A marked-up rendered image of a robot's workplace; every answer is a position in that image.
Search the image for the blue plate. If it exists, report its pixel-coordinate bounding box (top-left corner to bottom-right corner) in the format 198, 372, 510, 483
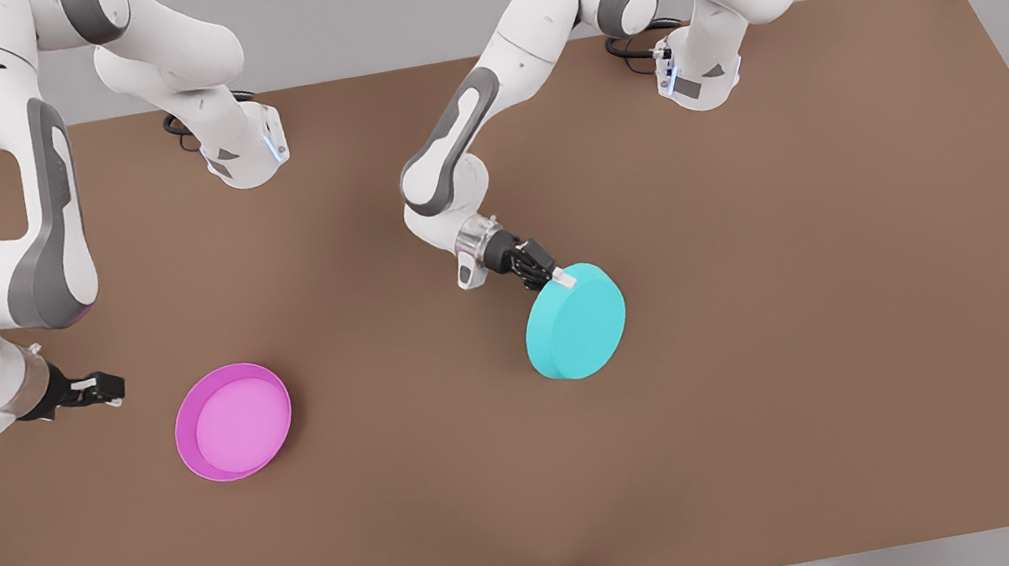
515, 256, 637, 388

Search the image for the pink plate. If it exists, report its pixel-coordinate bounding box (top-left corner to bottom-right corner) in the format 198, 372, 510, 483
165, 355, 303, 490

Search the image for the black cable loop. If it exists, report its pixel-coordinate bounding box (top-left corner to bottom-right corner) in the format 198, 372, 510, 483
603, 15, 692, 70
159, 88, 264, 157

